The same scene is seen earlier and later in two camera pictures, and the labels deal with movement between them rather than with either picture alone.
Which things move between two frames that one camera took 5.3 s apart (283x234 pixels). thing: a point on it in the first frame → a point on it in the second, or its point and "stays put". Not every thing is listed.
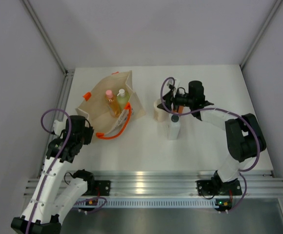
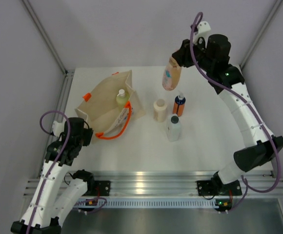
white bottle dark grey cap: x=174 y=121 stays put
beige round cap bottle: x=160 y=115 stays put
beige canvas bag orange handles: x=111 y=106 stays put
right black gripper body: x=170 y=99 → x=180 y=57
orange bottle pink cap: x=112 y=104 → x=171 y=75
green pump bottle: x=122 y=98 stays put
